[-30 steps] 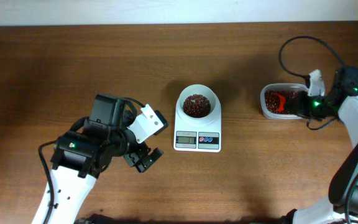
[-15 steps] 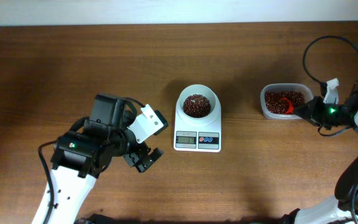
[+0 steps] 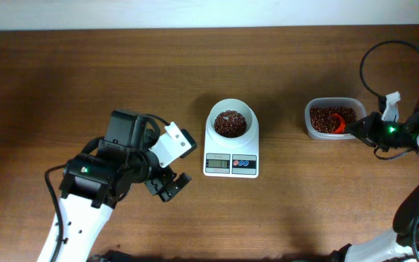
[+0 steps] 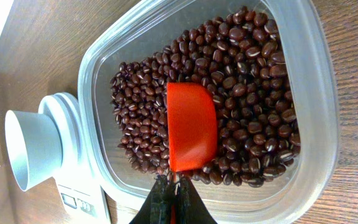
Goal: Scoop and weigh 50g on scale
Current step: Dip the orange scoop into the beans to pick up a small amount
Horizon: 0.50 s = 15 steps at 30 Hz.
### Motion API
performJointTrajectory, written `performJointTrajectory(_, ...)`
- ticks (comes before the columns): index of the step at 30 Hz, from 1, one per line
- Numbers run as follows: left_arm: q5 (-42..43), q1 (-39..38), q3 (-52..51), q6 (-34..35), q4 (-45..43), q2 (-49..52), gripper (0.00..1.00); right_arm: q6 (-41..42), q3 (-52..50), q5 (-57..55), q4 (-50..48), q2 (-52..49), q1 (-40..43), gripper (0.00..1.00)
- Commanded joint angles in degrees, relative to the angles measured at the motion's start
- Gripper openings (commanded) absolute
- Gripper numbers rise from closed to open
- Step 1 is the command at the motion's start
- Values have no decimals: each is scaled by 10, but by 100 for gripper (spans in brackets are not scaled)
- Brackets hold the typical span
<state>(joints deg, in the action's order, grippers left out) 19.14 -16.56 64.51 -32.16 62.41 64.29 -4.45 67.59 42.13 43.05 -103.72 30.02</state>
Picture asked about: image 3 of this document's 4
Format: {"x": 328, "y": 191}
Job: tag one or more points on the adzuki beans in bowl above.
{"x": 230, "y": 124}

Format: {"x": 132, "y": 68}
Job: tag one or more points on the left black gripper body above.
{"x": 148, "y": 172}

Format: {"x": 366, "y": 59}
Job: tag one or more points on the red adzuki beans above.
{"x": 321, "y": 121}

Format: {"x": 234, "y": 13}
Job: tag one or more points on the white round bowl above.
{"x": 234, "y": 105}

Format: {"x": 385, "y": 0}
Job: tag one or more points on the white digital kitchen scale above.
{"x": 232, "y": 157}

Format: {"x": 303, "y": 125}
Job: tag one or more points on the clear plastic food container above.
{"x": 332, "y": 102}

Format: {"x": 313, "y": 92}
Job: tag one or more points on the orange measuring scoop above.
{"x": 339, "y": 124}

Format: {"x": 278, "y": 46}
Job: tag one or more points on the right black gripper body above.
{"x": 373, "y": 128}

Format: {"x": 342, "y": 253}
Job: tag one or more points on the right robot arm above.
{"x": 401, "y": 243}

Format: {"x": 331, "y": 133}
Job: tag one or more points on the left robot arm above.
{"x": 83, "y": 206}

